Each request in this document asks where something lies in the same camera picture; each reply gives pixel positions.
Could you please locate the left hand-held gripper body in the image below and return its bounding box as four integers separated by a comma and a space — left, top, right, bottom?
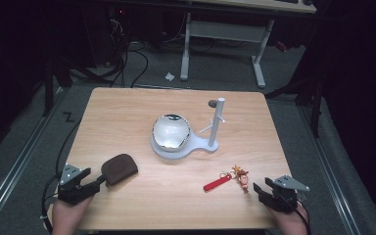
57, 163, 102, 207

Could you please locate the metal floor rail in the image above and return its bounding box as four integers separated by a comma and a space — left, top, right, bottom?
0, 87, 67, 229
298, 106, 363, 235

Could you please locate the white stand with pole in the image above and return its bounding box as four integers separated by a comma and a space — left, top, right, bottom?
150, 97, 226, 161

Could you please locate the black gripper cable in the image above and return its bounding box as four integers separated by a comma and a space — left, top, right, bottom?
283, 195, 311, 235
40, 118, 82, 234

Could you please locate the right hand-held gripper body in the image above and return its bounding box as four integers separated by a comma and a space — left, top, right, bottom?
257, 174, 310, 214

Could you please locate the brown pouch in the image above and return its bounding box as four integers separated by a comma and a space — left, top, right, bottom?
100, 153, 139, 187

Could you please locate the white desk with metal legs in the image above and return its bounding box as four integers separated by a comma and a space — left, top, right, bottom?
179, 0, 317, 89

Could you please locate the person's right hand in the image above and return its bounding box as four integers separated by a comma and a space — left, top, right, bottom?
269, 205, 309, 235

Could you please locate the doll keychain with red strap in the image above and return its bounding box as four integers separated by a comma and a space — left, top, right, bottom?
203, 164, 251, 194

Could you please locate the shiny metal bowl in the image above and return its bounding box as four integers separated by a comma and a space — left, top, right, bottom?
152, 113, 192, 154

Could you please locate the black metal stand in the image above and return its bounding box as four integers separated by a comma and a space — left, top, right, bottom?
308, 76, 325, 139
41, 57, 56, 118

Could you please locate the person's left hand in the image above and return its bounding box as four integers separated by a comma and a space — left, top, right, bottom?
51, 195, 94, 235

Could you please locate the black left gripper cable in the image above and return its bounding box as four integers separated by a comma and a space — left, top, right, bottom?
40, 118, 82, 234

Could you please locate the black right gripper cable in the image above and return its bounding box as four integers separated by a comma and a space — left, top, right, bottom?
283, 195, 311, 235

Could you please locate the bundle of black floor cables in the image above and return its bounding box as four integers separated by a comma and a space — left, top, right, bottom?
68, 19, 150, 89

